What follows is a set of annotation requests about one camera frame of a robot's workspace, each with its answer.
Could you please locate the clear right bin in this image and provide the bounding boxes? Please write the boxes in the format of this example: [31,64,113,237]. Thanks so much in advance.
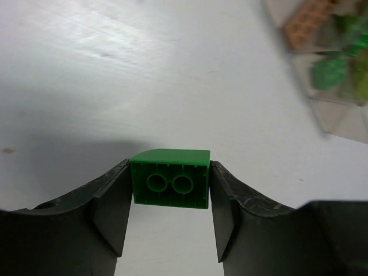
[332,38,367,144]

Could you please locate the small lime lego brick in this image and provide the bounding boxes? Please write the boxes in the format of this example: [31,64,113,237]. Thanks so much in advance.
[352,53,367,101]

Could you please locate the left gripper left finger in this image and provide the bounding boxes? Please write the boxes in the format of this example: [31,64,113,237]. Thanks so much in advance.
[1,160,132,275]

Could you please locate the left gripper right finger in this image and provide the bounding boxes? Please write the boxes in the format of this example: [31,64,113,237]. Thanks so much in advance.
[210,161,367,275]

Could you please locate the green two-by-three lego brick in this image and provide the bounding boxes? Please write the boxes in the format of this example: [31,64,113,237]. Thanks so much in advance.
[310,55,347,90]

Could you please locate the green lego plate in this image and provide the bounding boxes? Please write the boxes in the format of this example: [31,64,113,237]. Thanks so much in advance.
[333,14,367,56]

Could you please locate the orange lego brick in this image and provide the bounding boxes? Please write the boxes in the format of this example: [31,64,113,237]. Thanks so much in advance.
[282,0,334,51]

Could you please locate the green curved lego brick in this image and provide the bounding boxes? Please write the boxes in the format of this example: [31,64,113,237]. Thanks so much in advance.
[129,148,210,209]

